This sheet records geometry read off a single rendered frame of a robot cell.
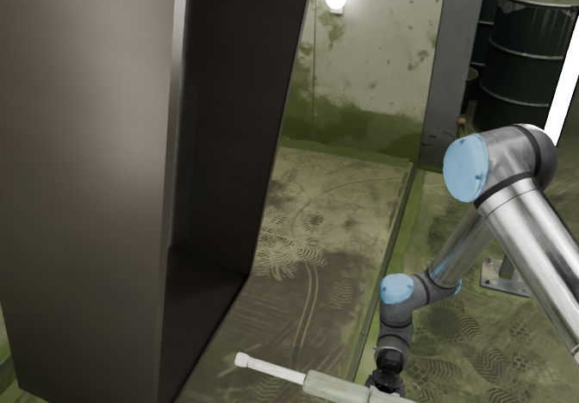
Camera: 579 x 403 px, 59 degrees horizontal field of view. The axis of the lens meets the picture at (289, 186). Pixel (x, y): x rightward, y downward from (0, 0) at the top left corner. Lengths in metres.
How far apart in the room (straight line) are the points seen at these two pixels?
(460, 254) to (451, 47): 1.65
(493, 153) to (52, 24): 0.72
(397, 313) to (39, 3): 1.11
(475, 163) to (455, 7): 1.88
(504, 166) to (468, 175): 0.06
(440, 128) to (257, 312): 1.50
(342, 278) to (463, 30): 1.37
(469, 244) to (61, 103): 0.95
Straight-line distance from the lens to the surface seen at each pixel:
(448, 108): 2.95
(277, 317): 2.11
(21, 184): 0.92
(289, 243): 2.44
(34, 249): 1.01
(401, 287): 1.43
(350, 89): 3.00
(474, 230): 1.27
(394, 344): 1.45
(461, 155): 0.99
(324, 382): 1.29
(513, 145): 1.02
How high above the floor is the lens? 1.60
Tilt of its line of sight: 33 degrees down
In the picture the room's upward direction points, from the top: straight up
